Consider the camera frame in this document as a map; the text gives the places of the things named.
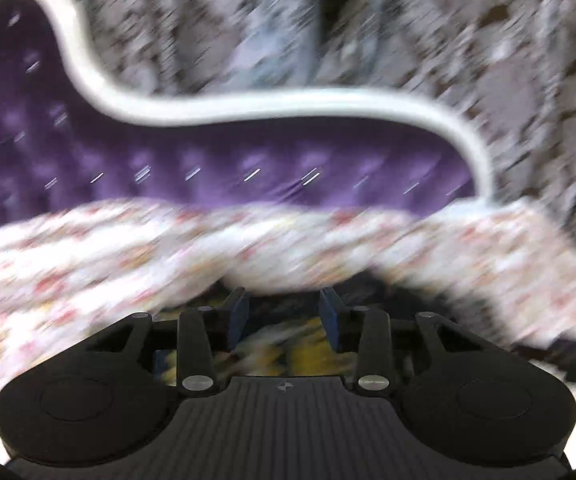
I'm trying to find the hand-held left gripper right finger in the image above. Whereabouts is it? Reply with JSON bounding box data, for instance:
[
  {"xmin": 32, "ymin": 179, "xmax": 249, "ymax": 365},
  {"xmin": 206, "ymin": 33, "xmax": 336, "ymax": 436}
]
[{"xmin": 318, "ymin": 287, "xmax": 489, "ymax": 395}]

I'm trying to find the purple tufted headboard white frame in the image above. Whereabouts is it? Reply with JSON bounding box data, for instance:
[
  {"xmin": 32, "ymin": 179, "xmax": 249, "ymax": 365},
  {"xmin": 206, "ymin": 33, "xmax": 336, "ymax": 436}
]
[{"xmin": 0, "ymin": 0, "xmax": 495, "ymax": 242}]

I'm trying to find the dark cloth with yellow print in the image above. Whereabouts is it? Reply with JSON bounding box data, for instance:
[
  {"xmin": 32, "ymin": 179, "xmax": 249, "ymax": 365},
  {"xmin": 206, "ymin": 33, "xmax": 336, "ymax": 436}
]
[{"xmin": 155, "ymin": 272, "xmax": 469, "ymax": 378}]

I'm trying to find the white floral bed sheet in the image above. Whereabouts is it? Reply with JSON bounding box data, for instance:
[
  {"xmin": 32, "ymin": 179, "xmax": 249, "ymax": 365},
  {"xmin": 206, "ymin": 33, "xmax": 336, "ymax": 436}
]
[{"xmin": 0, "ymin": 196, "xmax": 576, "ymax": 467}]

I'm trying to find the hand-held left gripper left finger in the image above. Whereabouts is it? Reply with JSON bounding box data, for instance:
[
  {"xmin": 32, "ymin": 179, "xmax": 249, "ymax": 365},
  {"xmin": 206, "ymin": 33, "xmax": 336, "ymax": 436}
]
[{"xmin": 85, "ymin": 287, "xmax": 251, "ymax": 395}]

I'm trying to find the brown white patterned curtain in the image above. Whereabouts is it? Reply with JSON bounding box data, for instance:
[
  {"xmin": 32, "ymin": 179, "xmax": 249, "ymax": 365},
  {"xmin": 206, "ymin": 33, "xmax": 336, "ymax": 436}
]
[{"xmin": 33, "ymin": 0, "xmax": 576, "ymax": 273}]

